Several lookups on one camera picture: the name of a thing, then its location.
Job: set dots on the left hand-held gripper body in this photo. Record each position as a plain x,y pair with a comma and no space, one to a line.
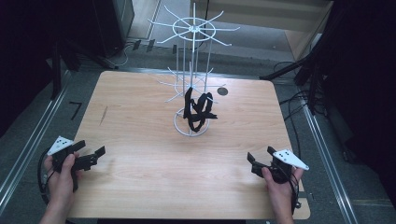
60,144

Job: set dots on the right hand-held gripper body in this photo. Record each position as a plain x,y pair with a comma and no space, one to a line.
289,158

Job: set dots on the dark sock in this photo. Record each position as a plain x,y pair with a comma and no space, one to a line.
188,102

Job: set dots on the person's right hand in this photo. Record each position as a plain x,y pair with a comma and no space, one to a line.
281,191

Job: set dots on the person's left hand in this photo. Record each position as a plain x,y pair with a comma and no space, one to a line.
60,183

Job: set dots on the black stand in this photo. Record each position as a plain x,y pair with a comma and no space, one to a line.
59,68

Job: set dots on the black stand leg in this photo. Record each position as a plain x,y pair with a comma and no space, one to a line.
286,68

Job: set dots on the black cabinet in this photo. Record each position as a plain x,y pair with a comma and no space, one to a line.
113,21

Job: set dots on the beige wooden panel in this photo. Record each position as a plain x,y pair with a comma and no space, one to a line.
264,18

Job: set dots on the aluminium floor rail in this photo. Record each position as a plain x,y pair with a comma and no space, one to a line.
29,146
330,168
149,71

